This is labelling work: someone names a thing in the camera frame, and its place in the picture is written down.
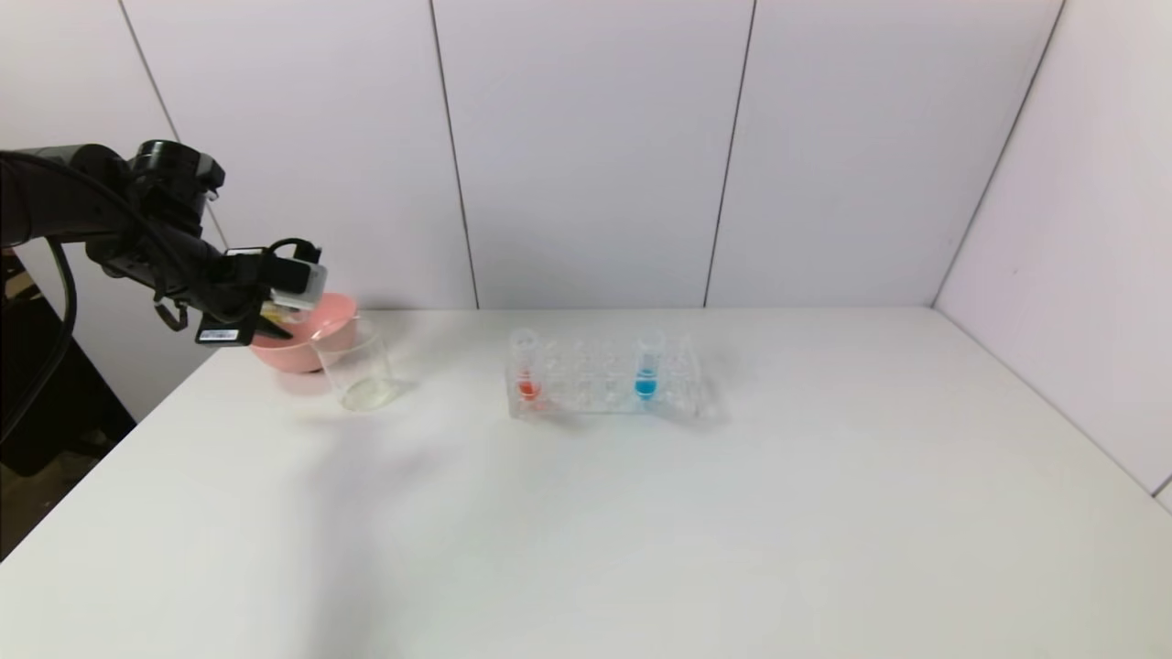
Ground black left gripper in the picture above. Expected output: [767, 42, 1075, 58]
[194, 246, 294, 347]

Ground clear glass beaker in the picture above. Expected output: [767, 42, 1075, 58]
[310, 319, 397, 414]

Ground test tube with red pigment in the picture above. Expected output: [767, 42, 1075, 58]
[509, 328, 544, 405]

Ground clear acrylic test tube rack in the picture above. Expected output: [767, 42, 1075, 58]
[505, 329, 703, 423]

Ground test tube with blue pigment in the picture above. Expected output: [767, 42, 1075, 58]
[634, 328, 664, 403]

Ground pink plastic bowl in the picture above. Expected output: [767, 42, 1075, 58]
[247, 293, 361, 374]

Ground dark cabinet beside table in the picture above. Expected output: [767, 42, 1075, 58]
[0, 252, 138, 479]

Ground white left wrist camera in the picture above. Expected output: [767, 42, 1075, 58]
[271, 263, 329, 311]

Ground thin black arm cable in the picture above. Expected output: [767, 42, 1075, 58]
[0, 151, 83, 445]

